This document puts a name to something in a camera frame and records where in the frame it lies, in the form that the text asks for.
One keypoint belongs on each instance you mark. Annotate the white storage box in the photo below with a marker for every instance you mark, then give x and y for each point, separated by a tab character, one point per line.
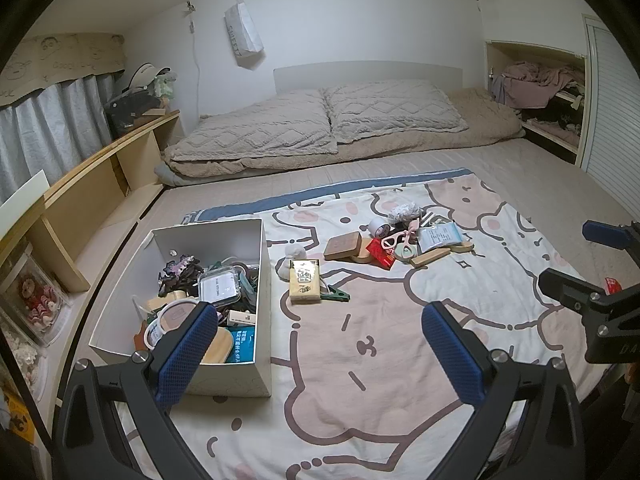
200	240

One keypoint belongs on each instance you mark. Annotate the white board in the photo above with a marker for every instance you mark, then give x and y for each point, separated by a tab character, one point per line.
22	197

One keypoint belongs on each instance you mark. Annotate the brown square box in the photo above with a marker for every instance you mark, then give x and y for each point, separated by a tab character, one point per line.
342	246

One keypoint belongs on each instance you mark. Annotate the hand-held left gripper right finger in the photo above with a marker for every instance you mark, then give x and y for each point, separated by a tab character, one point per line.
452	355

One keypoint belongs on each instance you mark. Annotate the white hanging paper bag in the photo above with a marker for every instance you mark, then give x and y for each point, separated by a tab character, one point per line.
244	27

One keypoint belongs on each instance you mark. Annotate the dark toy dinosaur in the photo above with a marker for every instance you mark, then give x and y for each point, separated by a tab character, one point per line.
177	270

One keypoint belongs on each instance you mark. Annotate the blue printed packet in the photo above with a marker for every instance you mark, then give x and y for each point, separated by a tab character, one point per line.
243	347

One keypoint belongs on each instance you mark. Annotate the white cap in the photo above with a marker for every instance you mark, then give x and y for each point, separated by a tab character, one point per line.
145	75

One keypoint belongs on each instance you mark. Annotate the beige quilted pillow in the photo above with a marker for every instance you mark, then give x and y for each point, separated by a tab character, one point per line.
250	132
395	110

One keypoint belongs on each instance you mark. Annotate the printed cartoon blanket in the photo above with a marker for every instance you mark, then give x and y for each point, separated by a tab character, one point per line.
375	340

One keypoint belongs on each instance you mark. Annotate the round wooden board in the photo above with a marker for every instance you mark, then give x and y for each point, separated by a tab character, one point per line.
362	258

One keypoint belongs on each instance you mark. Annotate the white louvered door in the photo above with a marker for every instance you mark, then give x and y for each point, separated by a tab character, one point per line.
612	125

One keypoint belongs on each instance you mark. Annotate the grey fluffy scrunchie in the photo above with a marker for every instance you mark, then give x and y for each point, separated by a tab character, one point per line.
405	211

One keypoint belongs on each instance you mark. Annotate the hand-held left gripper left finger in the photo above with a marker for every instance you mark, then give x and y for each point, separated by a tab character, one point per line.
185	355

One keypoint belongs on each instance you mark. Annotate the wooden shelf unit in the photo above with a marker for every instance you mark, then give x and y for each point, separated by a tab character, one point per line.
95	185

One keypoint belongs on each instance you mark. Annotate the pink scissors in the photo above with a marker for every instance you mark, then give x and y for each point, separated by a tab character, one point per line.
392	238

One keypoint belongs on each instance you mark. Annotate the oval wooden lid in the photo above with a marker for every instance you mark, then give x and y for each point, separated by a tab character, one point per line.
220	345

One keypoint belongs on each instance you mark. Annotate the yellow printed box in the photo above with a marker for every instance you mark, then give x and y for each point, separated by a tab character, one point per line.
306	282

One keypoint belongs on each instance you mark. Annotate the mint hand mirror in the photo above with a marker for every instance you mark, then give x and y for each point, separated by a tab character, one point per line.
404	252

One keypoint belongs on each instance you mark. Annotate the beige printed valance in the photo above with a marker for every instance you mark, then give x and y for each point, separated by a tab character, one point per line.
55	60

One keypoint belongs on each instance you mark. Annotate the blue face mask packet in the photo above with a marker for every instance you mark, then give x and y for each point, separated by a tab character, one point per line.
437	237

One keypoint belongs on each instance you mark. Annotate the pile of clothes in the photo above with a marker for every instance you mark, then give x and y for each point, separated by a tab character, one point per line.
535	82

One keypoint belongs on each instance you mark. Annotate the red packet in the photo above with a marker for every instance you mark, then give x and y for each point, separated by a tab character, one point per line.
381	256

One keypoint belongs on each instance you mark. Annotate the red doll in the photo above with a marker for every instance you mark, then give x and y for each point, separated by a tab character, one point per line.
37	297

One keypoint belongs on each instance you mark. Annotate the white tape roll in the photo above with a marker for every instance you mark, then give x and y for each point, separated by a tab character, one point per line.
381	227

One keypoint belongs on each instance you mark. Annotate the grey curtain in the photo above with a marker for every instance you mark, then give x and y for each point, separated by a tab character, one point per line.
45	130

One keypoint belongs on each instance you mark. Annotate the white headboard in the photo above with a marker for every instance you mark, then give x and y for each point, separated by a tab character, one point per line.
370	75

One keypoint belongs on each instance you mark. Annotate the green plush toy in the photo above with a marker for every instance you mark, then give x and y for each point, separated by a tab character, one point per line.
166	85

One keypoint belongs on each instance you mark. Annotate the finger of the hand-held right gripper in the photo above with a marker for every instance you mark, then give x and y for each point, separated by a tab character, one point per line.
570	287
602	233

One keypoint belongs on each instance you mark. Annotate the wooden brush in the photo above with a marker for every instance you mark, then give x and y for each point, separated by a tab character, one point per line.
440	256

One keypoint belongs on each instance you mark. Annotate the green plastic clip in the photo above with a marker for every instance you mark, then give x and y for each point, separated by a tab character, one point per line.
335	296

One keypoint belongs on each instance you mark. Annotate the clear plastic labelled box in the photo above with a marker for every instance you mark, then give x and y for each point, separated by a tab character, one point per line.
217	285

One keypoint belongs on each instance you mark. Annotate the black bag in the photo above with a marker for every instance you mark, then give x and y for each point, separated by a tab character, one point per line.
131	110

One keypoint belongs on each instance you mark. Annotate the beige duvet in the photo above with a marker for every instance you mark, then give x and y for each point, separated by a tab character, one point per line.
480	120

